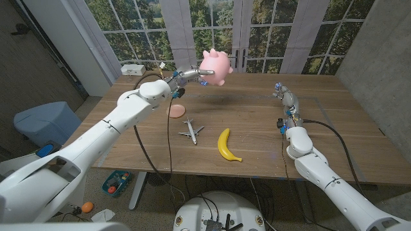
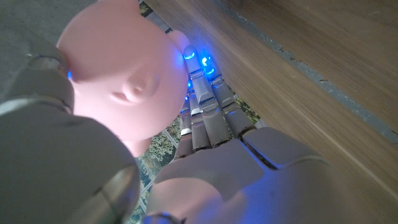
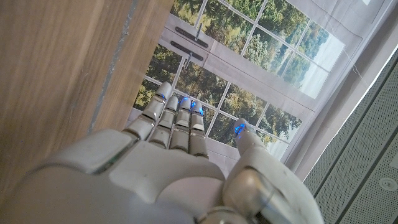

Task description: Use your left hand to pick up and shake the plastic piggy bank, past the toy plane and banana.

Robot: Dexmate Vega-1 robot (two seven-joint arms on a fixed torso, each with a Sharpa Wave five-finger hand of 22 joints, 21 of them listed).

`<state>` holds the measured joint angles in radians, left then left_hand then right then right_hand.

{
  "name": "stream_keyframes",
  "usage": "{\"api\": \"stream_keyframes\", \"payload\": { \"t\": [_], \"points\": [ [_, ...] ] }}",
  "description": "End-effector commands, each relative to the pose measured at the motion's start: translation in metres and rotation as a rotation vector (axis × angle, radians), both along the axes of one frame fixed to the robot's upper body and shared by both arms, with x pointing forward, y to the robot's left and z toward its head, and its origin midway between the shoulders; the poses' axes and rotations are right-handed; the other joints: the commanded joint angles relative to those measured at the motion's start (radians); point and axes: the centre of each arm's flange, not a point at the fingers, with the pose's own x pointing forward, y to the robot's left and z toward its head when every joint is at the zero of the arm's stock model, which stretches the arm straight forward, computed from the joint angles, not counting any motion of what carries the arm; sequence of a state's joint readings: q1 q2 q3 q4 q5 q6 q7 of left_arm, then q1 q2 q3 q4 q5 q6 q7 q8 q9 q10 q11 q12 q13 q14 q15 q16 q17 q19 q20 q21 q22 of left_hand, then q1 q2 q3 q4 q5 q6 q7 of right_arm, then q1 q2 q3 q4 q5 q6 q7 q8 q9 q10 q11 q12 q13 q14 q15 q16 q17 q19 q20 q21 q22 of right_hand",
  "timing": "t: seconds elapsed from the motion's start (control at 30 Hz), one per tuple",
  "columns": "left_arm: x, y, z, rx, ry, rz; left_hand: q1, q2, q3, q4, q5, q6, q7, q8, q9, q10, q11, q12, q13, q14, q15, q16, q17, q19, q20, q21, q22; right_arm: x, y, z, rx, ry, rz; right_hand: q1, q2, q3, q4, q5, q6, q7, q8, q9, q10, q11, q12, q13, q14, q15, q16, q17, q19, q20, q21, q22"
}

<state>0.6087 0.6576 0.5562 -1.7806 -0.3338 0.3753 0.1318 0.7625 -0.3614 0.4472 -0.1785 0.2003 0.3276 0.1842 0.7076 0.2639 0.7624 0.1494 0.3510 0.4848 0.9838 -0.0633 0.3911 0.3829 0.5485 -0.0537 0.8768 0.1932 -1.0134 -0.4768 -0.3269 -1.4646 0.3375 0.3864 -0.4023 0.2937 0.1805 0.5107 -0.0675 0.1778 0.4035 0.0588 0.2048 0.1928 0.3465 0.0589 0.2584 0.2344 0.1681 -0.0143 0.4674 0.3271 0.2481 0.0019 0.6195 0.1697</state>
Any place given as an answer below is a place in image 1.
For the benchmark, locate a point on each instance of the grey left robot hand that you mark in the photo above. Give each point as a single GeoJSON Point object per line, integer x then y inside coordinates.
{"type": "Point", "coordinates": [189, 74]}

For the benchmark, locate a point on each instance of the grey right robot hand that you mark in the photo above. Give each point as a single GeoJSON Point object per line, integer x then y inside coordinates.
{"type": "Point", "coordinates": [290, 101]}

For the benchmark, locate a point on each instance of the pink plastic piggy bank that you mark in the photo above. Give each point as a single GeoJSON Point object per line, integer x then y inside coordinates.
{"type": "Point", "coordinates": [216, 65]}

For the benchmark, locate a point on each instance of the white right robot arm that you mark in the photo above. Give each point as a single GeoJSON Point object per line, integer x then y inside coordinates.
{"type": "Point", "coordinates": [321, 173]}

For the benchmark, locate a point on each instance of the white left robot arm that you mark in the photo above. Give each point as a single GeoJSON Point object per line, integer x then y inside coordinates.
{"type": "Point", "coordinates": [96, 138]}

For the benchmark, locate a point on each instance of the grey toy plane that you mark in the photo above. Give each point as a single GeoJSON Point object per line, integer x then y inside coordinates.
{"type": "Point", "coordinates": [191, 131]}

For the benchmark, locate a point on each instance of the yellow banana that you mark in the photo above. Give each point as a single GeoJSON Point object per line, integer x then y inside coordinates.
{"type": "Point", "coordinates": [223, 144]}

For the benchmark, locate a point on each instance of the teal toy box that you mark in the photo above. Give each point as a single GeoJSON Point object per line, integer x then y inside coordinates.
{"type": "Point", "coordinates": [116, 183]}

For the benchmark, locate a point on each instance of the pink round plate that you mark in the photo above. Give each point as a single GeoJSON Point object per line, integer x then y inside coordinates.
{"type": "Point", "coordinates": [176, 111]}

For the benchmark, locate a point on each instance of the white rectangular box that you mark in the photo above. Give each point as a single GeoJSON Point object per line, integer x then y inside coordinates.
{"type": "Point", "coordinates": [133, 69]}

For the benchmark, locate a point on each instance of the printed window backdrop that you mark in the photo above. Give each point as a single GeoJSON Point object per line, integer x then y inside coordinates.
{"type": "Point", "coordinates": [273, 32]}

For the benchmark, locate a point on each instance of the grey table leg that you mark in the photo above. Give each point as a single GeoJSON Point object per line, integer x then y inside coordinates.
{"type": "Point", "coordinates": [306, 208]}

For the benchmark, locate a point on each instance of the dark round floor fan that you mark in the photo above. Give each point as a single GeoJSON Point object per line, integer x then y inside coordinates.
{"type": "Point", "coordinates": [157, 179]}

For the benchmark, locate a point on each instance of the white table leg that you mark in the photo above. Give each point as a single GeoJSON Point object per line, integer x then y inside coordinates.
{"type": "Point", "coordinates": [138, 192]}

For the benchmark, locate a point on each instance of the white robot torso base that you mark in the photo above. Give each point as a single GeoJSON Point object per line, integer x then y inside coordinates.
{"type": "Point", "coordinates": [199, 208]}

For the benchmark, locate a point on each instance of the black antenna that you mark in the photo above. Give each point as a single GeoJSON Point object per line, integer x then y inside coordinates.
{"type": "Point", "coordinates": [227, 221]}

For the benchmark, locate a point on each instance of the grey computer board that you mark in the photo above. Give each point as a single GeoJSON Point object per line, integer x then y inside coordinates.
{"type": "Point", "coordinates": [213, 225]}

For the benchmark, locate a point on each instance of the blue plastic object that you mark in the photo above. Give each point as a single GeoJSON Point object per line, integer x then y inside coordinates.
{"type": "Point", "coordinates": [45, 150]}

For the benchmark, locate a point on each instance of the white crumpled tissue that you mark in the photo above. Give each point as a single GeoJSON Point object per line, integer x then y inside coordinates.
{"type": "Point", "coordinates": [103, 215]}

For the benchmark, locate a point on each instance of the orange ball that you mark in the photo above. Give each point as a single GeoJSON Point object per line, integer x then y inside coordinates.
{"type": "Point", "coordinates": [87, 207]}

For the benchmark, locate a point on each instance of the white floor platform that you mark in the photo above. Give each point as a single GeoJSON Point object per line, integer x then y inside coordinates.
{"type": "Point", "coordinates": [19, 163]}

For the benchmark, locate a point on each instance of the white robot body edge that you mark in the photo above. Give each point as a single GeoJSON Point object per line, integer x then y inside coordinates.
{"type": "Point", "coordinates": [64, 227]}

